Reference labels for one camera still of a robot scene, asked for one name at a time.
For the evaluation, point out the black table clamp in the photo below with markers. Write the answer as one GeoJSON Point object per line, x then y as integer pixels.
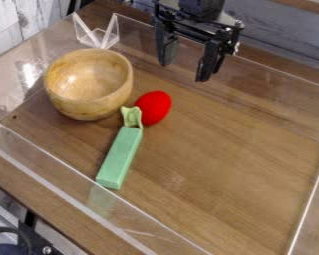
{"type": "Point", "coordinates": [41, 246]}

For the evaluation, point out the clear acrylic tray wall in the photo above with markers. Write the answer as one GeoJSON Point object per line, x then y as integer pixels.
{"type": "Point", "coordinates": [224, 179]}

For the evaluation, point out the red strawberry toy with leaf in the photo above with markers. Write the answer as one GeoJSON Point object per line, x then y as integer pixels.
{"type": "Point", "coordinates": [150, 109]}

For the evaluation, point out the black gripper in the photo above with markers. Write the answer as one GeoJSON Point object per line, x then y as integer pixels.
{"type": "Point", "coordinates": [200, 20]}

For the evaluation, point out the clear acrylic corner bracket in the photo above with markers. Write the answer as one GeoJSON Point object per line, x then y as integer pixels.
{"type": "Point", "coordinates": [97, 38]}

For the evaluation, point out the wooden bowl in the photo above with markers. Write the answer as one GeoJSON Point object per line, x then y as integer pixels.
{"type": "Point", "coordinates": [88, 83]}

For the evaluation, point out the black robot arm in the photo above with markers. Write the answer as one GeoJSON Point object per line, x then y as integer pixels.
{"type": "Point", "coordinates": [200, 21]}

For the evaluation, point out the green rectangular block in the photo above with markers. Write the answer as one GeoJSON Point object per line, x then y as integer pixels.
{"type": "Point", "coordinates": [119, 158]}

